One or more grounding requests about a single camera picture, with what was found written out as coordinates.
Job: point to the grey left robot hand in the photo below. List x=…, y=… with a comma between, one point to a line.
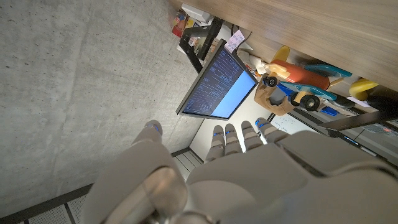
x=264, y=186

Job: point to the whiteboard with writing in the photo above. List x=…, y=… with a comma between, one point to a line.
x=289, y=124

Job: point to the black computer monitor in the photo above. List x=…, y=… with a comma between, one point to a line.
x=217, y=87

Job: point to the black laptop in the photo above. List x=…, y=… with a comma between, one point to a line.
x=357, y=121

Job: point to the colourful wooden toy airplane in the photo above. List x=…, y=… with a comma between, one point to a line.
x=304, y=74

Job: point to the crumpled white tissue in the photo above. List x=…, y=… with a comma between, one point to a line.
x=255, y=63

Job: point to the yellow banana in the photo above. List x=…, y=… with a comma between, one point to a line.
x=362, y=88

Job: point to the white sticky note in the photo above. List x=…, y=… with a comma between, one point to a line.
x=234, y=41

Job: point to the red snack box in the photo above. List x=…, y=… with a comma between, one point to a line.
x=179, y=25

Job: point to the white flat box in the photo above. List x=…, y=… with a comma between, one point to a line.
x=196, y=13

